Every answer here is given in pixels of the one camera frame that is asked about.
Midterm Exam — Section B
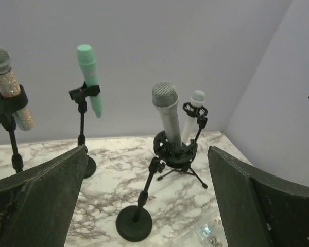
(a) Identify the silver grey microphone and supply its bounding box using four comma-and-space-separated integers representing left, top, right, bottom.
152, 81, 182, 149

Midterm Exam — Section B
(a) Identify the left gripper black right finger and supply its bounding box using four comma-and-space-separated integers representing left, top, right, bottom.
208, 146, 309, 246

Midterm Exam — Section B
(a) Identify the round base clip stand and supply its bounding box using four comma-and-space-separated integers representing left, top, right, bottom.
69, 82, 100, 179
0, 85, 28, 173

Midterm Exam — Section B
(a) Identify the glitter microphone silver head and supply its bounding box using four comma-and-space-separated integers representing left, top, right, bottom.
0, 46, 34, 131

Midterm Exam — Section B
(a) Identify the mint green microphone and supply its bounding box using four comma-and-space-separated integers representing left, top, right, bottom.
77, 44, 102, 118

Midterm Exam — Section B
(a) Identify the white microphone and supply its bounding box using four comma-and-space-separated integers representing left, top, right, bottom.
181, 90, 205, 144

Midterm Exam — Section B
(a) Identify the black tripod microphone stand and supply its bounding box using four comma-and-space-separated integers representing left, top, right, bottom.
153, 106, 208, 189

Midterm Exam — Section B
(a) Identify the clear plastic screw box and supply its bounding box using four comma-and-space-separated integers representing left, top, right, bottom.
166, 217, 228, 247

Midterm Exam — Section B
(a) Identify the round base shock mount stand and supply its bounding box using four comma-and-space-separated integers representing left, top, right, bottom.
115, 130, 198, 242

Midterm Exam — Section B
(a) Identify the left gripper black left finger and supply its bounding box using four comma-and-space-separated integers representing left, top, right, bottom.
0, 145, 88, 246

